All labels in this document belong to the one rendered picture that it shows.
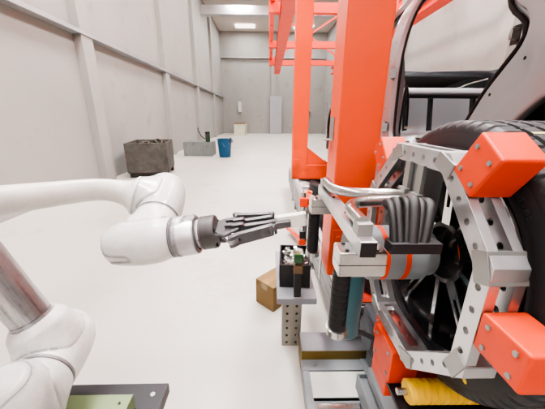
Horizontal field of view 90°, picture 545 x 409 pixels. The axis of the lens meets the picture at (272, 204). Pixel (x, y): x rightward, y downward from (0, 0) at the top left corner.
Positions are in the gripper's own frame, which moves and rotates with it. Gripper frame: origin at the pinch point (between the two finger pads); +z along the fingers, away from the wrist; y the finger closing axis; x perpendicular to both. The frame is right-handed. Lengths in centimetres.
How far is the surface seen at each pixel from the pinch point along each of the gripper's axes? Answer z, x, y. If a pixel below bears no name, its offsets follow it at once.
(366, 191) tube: 20.3, -0.3, 9.0
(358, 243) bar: 10.6, -0.3, -13.5
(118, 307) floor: -112, 89, 87
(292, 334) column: -3, 94, 52
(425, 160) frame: 31.6, -8.1, 3.7
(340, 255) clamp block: 7.4, 2.0, -12.7
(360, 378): 22, 88, 20
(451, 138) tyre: 40.6, -10.9, 8.9
